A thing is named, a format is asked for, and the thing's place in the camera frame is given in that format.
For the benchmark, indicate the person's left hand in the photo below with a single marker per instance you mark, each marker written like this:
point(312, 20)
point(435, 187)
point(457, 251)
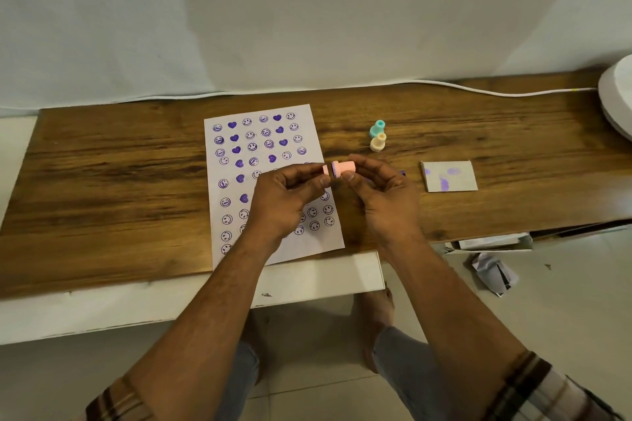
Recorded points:
point(276, 208)

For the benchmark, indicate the person's right hand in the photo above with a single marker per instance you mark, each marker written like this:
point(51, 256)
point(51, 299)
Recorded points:
point(390, 211)

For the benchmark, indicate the person's right thumb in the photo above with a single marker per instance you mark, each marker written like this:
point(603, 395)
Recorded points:
point(358, 179)

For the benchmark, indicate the person's left thumb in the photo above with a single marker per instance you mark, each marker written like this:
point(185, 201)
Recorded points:
point(316, 181)

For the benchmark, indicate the pink stamp body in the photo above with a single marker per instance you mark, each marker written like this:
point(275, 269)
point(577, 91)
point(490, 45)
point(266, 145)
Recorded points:
point(344, 168)

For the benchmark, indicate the person's right forearm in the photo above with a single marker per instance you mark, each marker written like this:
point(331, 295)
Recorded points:
point(449, 327)

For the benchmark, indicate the person's left forearm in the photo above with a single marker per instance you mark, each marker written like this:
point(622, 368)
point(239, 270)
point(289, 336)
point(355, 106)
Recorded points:
point(207, 307)

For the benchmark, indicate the cream stamp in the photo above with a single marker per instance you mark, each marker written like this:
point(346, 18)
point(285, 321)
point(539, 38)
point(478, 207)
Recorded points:
point(378, 142)

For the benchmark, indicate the teal stamp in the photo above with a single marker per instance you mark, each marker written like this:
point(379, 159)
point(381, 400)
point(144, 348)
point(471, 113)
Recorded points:
point(377, 128)

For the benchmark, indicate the white paper with purple stamps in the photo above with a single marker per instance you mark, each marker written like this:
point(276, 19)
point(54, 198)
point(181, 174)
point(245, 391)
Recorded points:
point(237, 218)

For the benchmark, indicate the white card with purple smudges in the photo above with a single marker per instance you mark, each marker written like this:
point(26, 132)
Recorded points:
point(454, 179)

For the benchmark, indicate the person's right foot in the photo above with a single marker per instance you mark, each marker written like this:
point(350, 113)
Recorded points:
point(373, 317)

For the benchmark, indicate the crumpled white paper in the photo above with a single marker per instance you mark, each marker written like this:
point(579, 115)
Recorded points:
point(493, 272)

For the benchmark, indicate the white backdrop sheet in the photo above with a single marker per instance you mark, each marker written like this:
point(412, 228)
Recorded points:
point(247, 16)

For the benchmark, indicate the person's right jeans leg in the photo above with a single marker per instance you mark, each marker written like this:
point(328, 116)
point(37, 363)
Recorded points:
point(410, 376)

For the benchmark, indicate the person's jeans leg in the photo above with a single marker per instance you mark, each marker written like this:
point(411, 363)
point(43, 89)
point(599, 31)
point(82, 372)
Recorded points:
point(410, 376)
point(239, 381)

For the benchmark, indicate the person's left jeans leg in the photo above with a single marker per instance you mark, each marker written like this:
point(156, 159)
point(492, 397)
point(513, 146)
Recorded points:
point(239, 381)

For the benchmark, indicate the white shelf board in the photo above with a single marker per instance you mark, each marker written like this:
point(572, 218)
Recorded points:
point(98, 307)

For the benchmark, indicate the white round appliance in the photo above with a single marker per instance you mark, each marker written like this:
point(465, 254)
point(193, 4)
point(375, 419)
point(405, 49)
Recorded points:
point(618, 95)

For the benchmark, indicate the person's right plaid sleeve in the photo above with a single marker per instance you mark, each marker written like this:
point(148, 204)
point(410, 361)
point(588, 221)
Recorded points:
point(548, 391)

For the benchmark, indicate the person's plaid sleeve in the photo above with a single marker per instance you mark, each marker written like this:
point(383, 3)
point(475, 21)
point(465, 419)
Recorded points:
point(118, 401)
point(548, 391)

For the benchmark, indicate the person's left plaid sleeve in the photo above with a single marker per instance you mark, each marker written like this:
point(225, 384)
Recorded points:
point(118, 401)

